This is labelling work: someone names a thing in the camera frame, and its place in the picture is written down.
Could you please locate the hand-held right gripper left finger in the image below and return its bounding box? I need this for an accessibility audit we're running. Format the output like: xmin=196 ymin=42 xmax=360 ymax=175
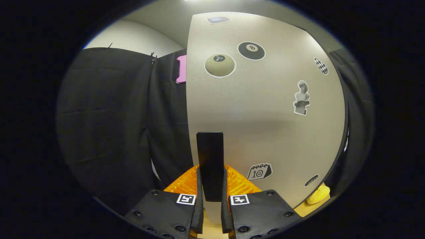
xmin=125 ymin=165 xmax=204 ymax=239

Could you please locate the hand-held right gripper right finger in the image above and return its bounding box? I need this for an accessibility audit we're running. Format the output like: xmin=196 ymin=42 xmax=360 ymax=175
xmin=221 ymin=165 xmax=301 ymax=239

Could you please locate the black cabinet door handle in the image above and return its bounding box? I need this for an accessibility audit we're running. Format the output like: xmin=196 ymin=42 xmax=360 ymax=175
xmin=196 ymin=132 xmax=224 ymax=202

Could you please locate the grey cabinet door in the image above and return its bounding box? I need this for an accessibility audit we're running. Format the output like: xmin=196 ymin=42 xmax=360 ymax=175
xmin=186 ymin=12 xmax=347 ymax=224

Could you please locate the dark grey cabinet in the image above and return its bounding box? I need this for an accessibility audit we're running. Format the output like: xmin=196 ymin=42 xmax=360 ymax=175
xmin=292 ymin=48 xmax=350 ymax=209

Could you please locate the yellow plush toy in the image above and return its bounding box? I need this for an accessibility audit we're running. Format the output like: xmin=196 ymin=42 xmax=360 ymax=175
xmin=306 ymin=184 xmax=331 ymax=205

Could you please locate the black backdrop cloth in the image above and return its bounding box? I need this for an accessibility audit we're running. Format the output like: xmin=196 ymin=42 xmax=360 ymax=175
xmin=56 ymin=46 xmax=376 ymax=216

